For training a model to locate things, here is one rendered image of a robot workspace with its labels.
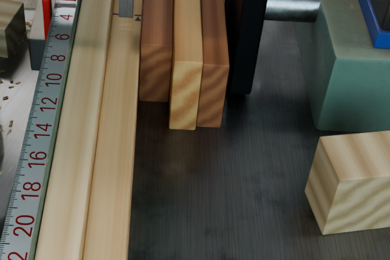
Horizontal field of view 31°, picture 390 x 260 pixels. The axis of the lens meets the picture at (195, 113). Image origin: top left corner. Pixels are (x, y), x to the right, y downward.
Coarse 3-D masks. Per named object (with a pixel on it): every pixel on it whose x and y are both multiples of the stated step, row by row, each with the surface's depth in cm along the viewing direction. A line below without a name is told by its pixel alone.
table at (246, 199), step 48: (288, 48) 52; (240, 96) 48; (288, 96) 48; (144, 144) 44; (192, 144) 44; (240, 144) 44; (288, 144) 45; (144, 192) 41; (192, 192) 41; (240, 192) 41; (288, 192) 42; (144, 240) 38; (192, 240) 39; (240, 240) 39; (288, 240) 39; (336, 240) 39; (384, 240) 40
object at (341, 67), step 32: (352, 0) 47; (320, 32) 46; (352, 32) 44; (320, 64) 45; (352, 64) 42; (384, 64) 42; (320, 96) 45; (352, 96) 44; (384, 96) 44; (320, 128) 46; (352, 128) 46; (384, 128) 46
